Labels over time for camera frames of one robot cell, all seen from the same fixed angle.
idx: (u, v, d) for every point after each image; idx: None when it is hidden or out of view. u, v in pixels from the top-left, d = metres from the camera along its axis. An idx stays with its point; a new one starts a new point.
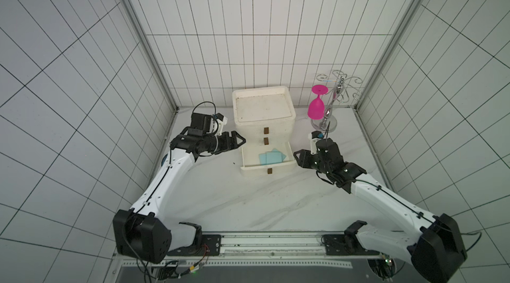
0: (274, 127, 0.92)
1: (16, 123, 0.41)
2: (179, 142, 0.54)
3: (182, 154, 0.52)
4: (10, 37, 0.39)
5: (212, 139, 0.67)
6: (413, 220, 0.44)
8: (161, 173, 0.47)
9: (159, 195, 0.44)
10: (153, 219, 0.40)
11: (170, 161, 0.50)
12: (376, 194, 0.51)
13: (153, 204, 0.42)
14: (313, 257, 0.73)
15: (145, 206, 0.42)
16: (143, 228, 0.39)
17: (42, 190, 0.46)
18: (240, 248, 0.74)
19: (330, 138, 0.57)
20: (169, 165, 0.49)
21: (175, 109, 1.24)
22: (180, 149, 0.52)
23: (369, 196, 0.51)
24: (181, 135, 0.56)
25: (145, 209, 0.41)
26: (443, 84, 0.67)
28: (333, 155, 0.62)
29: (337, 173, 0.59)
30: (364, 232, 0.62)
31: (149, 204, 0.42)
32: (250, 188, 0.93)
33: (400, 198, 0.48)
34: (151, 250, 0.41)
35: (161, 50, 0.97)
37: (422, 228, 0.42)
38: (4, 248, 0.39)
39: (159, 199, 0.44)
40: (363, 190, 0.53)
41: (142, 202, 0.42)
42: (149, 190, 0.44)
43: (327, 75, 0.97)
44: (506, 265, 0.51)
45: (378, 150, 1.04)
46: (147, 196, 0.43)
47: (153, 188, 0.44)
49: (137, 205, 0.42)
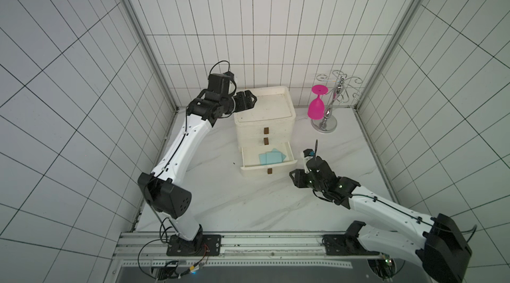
0: (273, 127, 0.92)
1: (16, 123, 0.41)
2: (195, 107, 0.52)
3: (198, 121, 0.50)
4: (10, 37, 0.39)
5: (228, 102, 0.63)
6: (414, 227, 0.44)
8: (178, 139, 0.48)
9: (176, 161, 0.46)
10: (171, 185, 0.43)
11: (187, 128, 0.49)
12: (374, 206, 0.51)
13: (171, 171, 0.45)
14: (313, 257, 0.73)
15: (163, 171, 0.45)
16: (163, 190, 0.43)
17: (42, 190, 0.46)
18: (240, 248, 0.74)
19: (319, 157, 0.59)
20: (186, 133, 0.49)
21: (176, 109, 1.24)
22: (196, 115, 0.51)
23: (367, 208, 0.52)
24: (198, 100, 0.53)
25: (164, 175, 0.44)
26: (443, 84, 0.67)
28: (325, 173, 0.63)
29: (333, 190, 0.59)
30: (365, 235, 0.61)
31: (167, 170, 0.45)
32: (250, 188, 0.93)
33: (397, 206, 0.49)
34: (172, 208, 0.46)
35: (161, 51, 0.98)
37: (425, 232, 0.42)
38: (4, 248, 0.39)
39: (176, 166, 0.46)
40: (360, 204, 0.53)
41: (161, 167, 0.45)
42: (167, 156, 0.46)
43: (327, 75, 0.97)
44: (506, 265, 0.51)
45: (378, 150, 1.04)
46: (166, 161, 0.46)
47: (170, 153, 0.47)
49: (157, 170, 0.45)
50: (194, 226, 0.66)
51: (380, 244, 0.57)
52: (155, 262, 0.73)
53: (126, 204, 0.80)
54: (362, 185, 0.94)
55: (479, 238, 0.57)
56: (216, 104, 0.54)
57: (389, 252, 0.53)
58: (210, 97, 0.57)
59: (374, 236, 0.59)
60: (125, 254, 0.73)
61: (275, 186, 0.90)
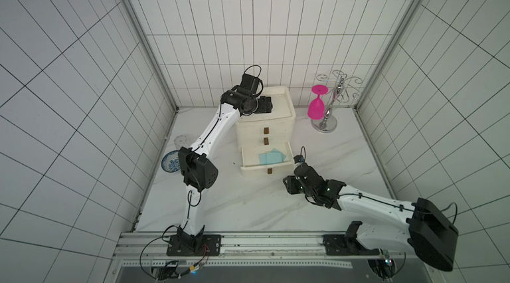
0: (274, 127, 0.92)
1: (16, 123, 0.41)
2: (228, 97, 0.60)
3: (230, 109, 0.58)
4: (10, 37, 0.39)
5: (255, 101, 0.74)
6: (398, 215, 0.45)
8: (212, 122, 0.57)
9: (210, 140, 0.54)
10: (205, 158, 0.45)
11: (220, 114, 0.58)
12: (361, 202, 0.53)
13: (206, 148, 0.53)
14: (313, 257, 0.73)
15: (199, 147, 0.53)
16: (198, 163, 0.51)
17: (42, 190, 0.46)
18: (240, 248, 0.74)
19: (305, 163, 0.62)
20: (218, 118, 0.57)
21: (175, 109, 1.24)
22: (229, 105, 0.59)
23: (355, 206, 0.54)
24: (231, 92, 0.61)
25: (199, 150, 0.52)
26: (443, 84, 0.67)
28: (313, 179, 0.65)
29: (322, 194, 0.60)
30: (364, 234, 0.61)
31: (202, 147, 0.53)
32: (250, 188, 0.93)
33: (380, 198, 0.51)
34: (203, 181, 0.55)
35: (161, 51, 0.98)
37: (407, 218, 0.44)
38: (4, 248, 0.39)
39: (210, 144, 0.54)
40: (349, 203, 0.55)
41: (197, 144, 0.53)
42: (202, 136, 0.55)
43: (327, 75, 0.97)
44: (506, 265, 0.51)
45: (378, 150, 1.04)
46: (201, 139, 0.54)
47: (206, 133, 0.55)
49: (194, 146, 0.53)
50: (200, 222, 0.68)
51: (379, 241, 0.57)
52: (155, 262, 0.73)
53: (126, 204, 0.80)
54: (362, 185, 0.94)
55: (479, 238, 0.57)
56: (247, 97, 0.63)
57: (386, 246, 0.56)
58: (242, 92, 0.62)
59: (371, 235, 0.58)
60: (125, 253, 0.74)
61: (275, 186, 0.90)
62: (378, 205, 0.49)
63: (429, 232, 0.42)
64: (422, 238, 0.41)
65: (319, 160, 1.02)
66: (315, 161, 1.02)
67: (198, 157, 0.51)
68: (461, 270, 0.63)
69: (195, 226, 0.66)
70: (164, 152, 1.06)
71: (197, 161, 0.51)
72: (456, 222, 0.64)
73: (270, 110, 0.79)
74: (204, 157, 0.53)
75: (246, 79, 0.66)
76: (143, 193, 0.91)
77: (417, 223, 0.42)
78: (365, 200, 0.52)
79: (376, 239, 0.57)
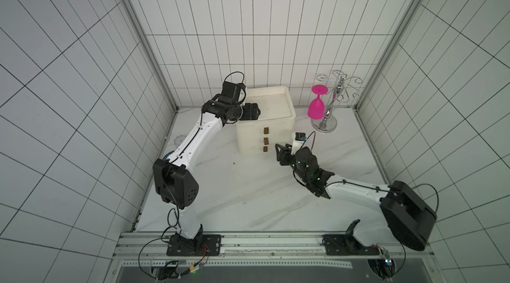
0: (273, 127, 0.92)
1: (16, 124, 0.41)
2: (210, 107, 0.58)
3: (212, 118, 0.56)
4: (10, 37, 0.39)
5: (238, 108, 0.72)
6: (373, 196, 0.49)
8: (193, 132, 0.53)
9: (190, 151, 0.50)
10: (184, 170, 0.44)
11: (202, 123, 0.54)
12: (346, 188, 0.56)
13: (186, 159, 0.49)
14: (313, 257, 0.73)
15: (178, 158, 0.48)
16: (176, 177, 0.45)
17: (42, 190, 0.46)
18: (240, 249, 0.74)
19: (309, 152, 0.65)
20: (200, 127, 0.54)
21: (175, 109, 1.24)
22: (210, 114, 0.56)
23: (339, 191, 0.57)
24: (212, 101, 0.59)
25: (178, 161, 0.47)
26: (443, 84, 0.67)
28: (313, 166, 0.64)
29: (315, 183, 0.64)
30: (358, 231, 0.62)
31: (181, 157, 0.48)
32: (251, 188, 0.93)
33: (360, 183, 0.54)
34: (181, 196, 0.48)
35: (161, 51, 0.98)
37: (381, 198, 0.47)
38: (4, 248, 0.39)
39: (190, 155, 0.50)
40: (334, 188, 0.58)
41: (176, 155, 0.48)
42: (182, 146, 0.50)
43: (327, 75, 0.97)
44: (506, 265, 0.51)
45: (378, 150, 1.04)
46: (180, 150, 0.49)
47: (185, 143, 0.50)
49: (172, 157, 0.48)
50: (196, 226, 0.67)
51: (373, 234, 0.56)
52: (155, 262, 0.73)
53: (126, 204, 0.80)
54: None
55: (479, 238, 0.57)
56: (228, 105, 0.64)
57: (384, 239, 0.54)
58: (223, 101, 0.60)
59: (361, 229, 0.60)
60: (125, 254, 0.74)
61: (275, 185, 0.90)
62: (358, 190, 0.53)
63: (400, 210, 0.44)
64: (392, 212, 0.44)
65: (320, 160, 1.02)
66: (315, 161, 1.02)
67: (175, 171, 0.46)
68: (461, 270, 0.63)
69: (190, 230, 0.64)
70: (164, 152, 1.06)
71: (174, 176, 0.45)
72: (455, 221, 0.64)
73: (257, 117, 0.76)
74: (183, 170, 0.46)
75: (227, 86, 0.63)
76: (143, 192, 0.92)
77: (390, 202, 0.45)
78: (348, 184, 0.56)
79: (369, 233, 0.58)
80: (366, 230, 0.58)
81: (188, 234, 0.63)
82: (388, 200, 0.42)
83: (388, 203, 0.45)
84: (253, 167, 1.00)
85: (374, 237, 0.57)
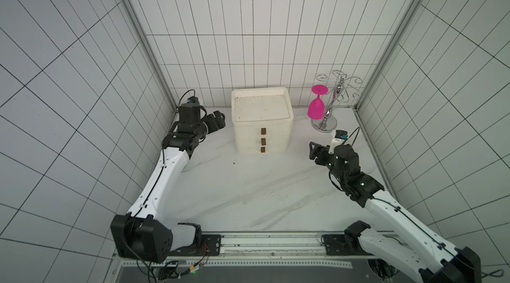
0: (271, 127, 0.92)
1: (16, 124, 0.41)
2: (172, 141, 0.53)
3: (174, 153, 0.50)
4: (10, 37, 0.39)
5: (202, 129, 0.66)
6: (433, 250, 0.42)
8: (156, 173, 0.47)
9: (156, 196, 0.44)
10: (151, 221, 0.39)
11: (165, 160, 0.49)
12: (395, 216, 0.48)
13: (151, 207, 0.42)
14: (313, 257, 0.73)
15: (142, 208, 0.41)
16: (143, 231, 0.38)
17: (42, 190, 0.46)
18: (240, 248, 0.74)
19: (351, 149, 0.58)
20: (164, 165, 0.48)
21: (175, 109, 1.24)
22: (173, 149, 0.51)
23: (384, 214, 0.50)
24: (173, 134, 0.55)
25: (143, 213, 0.41)
26: (443, 84, 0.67)
28: (352, 166, 0.57)
29: (352, 185, 0.56)
30: (372, 240, 0.60)
31: (146, 206, 0.41)
32: (251, 188, 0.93)
33: (420, 224, 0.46)
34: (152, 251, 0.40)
35: (161, 51, 0.98)
37: (443, 260, 0.40)
38: (4, 248, 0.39)
39: (157, 200, 0.44)
40: (380, 209, 0.50)
41: (139, 205, 0.42)
42: (145, 193, 0.43)
43: (327, 75, 0.97)
44: (506, 265, 0.51)
45: (378, 151, 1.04)
46: (145, 198, 0.43)
47: (149, 188, 0.44)
49: (135, 208, 0.41)
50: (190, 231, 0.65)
51: (382, 249, 0.56)
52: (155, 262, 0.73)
53: (126, 204, 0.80)
54: None
55: (479, 238, 0.55)
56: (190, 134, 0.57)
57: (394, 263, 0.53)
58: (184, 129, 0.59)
59: (382, 244, 0.57)
60: None
61: (275, 185, 0.90)
62: (412, 229, 0.46)
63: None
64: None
65: None
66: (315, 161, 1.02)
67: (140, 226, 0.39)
68: None
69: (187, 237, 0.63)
70: None
71: (141, 230, 0.38)
72: (455, 221, 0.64)
73: (224, 124, 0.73)
74: (151, 221, 0.39)
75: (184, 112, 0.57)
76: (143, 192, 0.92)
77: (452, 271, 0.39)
78: (404, 213, 0.49)
79: (386, 252, 0.55)
80: (385, 248, 0.55)
81: (184, 245, 0.70)
82: (450, 268, 0.39)
83: (449, 273, 0.38)
84: (253, 168, 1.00)
85: (387, 256, 0.55)
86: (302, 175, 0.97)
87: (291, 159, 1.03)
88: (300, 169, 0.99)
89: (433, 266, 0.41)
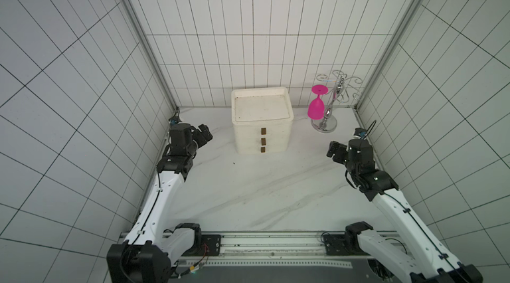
0: (271, 127, 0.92)
1: (16, 124, 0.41)
2: (167, 165, 0.53)
3: (170, 177, 0.51)
4: (10, 37, 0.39)
5: (194, 148, 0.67)
6: (433, 258, 0.40)
8: (152, 198, 0.46)
9: (153, 221, 0.43)
10: (150, 248, 0.38)
11: (161, 185, 0.49)
12: (402, 218, 0.46)
13: (149, 233, 0.41)
14: (313, 257, 0.73)
15: (140, 235, 0.40)
16: (142, 259, 0.38)
17: (42, 190, 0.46)
18: (240, 249, 0.74)
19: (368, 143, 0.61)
20: (159, 189, 0.48)
21: (175, 109, 1.24)
22: (168, 172, 0.52)
23: (391, 213, 0.48)
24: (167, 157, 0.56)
25: (140, 240, 0.40)
26: (443, 84, 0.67)
28: (364, 157, 0.57)
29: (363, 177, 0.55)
30: (370, 238, 0.60)
31: (143, 232, 0.41)
32: (251, 188, 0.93)
33: (427, 231, 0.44)
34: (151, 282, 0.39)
35: (161, 50, 0.97)
37: (440, 269, 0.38)
38: (4, 248, 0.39)
39: (154, 225, 0.43)
40: (388, 206, 0.49)
41: (136, 232, 0.41)
42: (141, 220, 0.43)
43: (327, 75, 0.97)
44: (506, 265, 0.51)
45: (378, 151, 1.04)
46: (141, 224, 0.42)
47: (145, 215, 0.43)
49: (131, 236, 0.40)
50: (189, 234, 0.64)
51: (377, 249, 0.56)
52: None
53: (126, 204, 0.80)
54: None
55: (479, 238, 0.55)
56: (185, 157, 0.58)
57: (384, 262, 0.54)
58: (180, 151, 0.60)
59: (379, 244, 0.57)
60: None
61: (275, 185, 0.90)
62: (416, 233, 0.44)
63: None
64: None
65: (320, 160, 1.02)
66: (315, 161, 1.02)
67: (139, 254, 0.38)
68: None
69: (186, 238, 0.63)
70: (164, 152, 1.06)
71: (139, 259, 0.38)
72: (455, 221, 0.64)
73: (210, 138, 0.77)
74: (151, 248, 0.39)
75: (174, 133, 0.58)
76: (143, 192, 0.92)
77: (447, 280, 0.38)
78: (412, 216, 0.47)
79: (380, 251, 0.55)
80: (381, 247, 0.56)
81: (185, 249, 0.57)
82: (445, 278, 0.38)
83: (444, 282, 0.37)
84: (253, 168, 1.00)
85: (381, 255, 0.55)
86: (302, 175, 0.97)
87: (291, 159, 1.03)
88: (300, 169, 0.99)
89: (429, 273, 0.39)
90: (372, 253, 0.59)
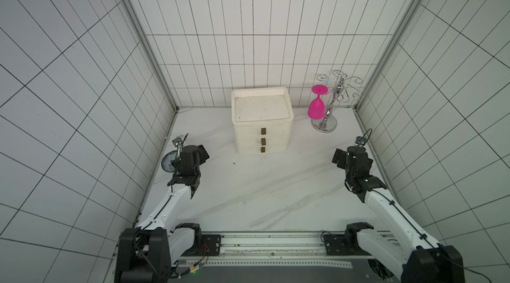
0: (271, 127, 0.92)
1: (16, 123, 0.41)
2: (178, 181, 0.61)
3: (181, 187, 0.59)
4: (10, 37, 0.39)
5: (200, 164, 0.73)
6: (412, 237, 0.44)
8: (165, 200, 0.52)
9: (164, 214, 0.48)
10: (161, 232, 0.42)
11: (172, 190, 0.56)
12: (386, 208, 0.51)
13: (160, 222, 0.45)
14: (313, 257, 0.73)
15: (151, 223, 0.44)
16: (152, 240, 0.41)
17: (42, 190, 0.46)
18: (240, 248, 0.74)
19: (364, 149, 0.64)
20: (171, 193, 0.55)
21: (175, 109, 1.24)
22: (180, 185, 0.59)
23: (379, 206, 0.53)
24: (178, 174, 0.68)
25: (152, 225, 0.44)
26: (443, 84, 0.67)
28: (359, 163, 0.64)
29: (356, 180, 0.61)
30: (367, 234, 0.61)
31: (155, 222, 0.45)
32: (251, 188, 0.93)
33: (410, 218, 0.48)
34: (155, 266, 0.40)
35: (161, 50, 0.97)
37: (419, 246, 0.42)
38: (4, 248, 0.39)
39: (164, 218, 0.47)
40: (376, 200, 0.54)
41: (149, 220, 0.45)
42: (155, 212, 0.48)
43: (327, 75, 0.97)
44: (506, 265, 0.51)
45: (378, 151, 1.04)
46: (154, 215, 0.47)
47: (157, 210, 0.49)
49: (145, 224, 0.44)
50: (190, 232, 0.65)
51: (374, 244, 0.56)
52: None
53: (126, 204, 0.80)
54: None
55: (479, 238, 0.55)
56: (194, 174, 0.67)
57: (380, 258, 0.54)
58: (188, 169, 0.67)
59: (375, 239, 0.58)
60: None
61: (275, 185, 0.90)
62: (399, 219, 0.48)
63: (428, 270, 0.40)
64: (420, 265, 0.40)
65: (320, 161, 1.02)
66: (315, 161, 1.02)
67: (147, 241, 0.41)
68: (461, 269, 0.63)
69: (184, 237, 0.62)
70: (164, 152, 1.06)
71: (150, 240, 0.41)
72: (455, 222, 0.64)
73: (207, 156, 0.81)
74: (161, 231, 0.42)
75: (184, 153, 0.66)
76: (143, 192, 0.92)
77: (425, 256, 0.40)
78: (396, 207, 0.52)
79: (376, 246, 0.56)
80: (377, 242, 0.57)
81: (184, 250, 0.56)
82: (423, 252, 0.41)
83: (421, 256, 0.40)
84: (253, 168, 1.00)
85: (377, 250, 0.55)
86: (303, 175, 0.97)
87: (291, 159, 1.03)
88: (300, 169, 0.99)
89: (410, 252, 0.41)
90: (370, 250, 0.58)
